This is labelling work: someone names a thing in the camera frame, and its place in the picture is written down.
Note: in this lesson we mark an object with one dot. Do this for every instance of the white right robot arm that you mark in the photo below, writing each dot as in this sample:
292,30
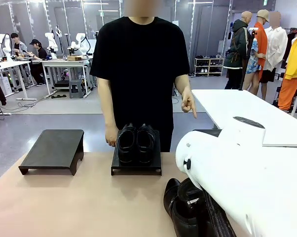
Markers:
237,172

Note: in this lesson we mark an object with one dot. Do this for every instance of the cardboard box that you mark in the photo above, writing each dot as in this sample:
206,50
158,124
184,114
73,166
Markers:
74,58

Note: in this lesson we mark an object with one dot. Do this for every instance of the blue floral shirt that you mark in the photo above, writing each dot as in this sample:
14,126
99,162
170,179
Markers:
252,56

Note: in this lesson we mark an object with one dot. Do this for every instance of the seated person in black cap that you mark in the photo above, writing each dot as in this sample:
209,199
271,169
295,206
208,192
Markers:
40,59

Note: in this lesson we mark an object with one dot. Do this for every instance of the figure in white shirt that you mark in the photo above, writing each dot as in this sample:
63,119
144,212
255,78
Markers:
276,47

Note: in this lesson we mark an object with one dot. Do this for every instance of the person's left hand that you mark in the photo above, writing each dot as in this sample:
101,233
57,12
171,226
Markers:
188,102

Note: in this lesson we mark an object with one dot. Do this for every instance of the grey plastic stool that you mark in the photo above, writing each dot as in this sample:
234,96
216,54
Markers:
77,89

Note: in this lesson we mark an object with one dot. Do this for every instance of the white lab robot arm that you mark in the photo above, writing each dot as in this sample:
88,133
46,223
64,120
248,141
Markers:
80,44
4,47
51,42

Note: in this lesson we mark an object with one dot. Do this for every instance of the mannequin in orange shirt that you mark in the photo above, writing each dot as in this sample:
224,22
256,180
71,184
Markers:
262,39

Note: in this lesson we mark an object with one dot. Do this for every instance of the large white table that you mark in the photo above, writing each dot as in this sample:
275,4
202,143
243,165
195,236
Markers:
227,106

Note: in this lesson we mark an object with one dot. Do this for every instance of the person's right hand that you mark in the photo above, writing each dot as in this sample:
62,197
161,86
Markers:
111,135

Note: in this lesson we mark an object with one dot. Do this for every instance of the person in black t-shirt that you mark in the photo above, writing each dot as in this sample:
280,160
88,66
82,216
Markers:
141,74

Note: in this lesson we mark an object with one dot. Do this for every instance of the person in grey jacket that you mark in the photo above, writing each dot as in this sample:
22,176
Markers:
18,45

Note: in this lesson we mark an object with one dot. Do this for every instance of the black shoe stand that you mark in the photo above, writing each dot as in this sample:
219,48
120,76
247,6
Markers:
54,150
136,169

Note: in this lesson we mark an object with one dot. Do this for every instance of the person's left forearm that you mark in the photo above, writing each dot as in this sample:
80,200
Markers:
181,82

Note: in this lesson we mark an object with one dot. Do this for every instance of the mannequin in dark green jacket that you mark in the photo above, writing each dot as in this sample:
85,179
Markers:
237,49

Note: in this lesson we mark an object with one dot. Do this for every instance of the mannequin in yellow hoodie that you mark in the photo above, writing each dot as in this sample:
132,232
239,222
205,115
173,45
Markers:
295,64

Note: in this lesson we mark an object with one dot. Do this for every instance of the white lab workbench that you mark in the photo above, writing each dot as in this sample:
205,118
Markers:
64,63
8,64

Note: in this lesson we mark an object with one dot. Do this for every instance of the white shoe rack with shoes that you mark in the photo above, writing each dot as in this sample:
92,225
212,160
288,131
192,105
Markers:
209,66

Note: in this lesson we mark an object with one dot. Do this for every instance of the person's right forearm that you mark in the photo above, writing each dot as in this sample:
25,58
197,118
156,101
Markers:
106,103

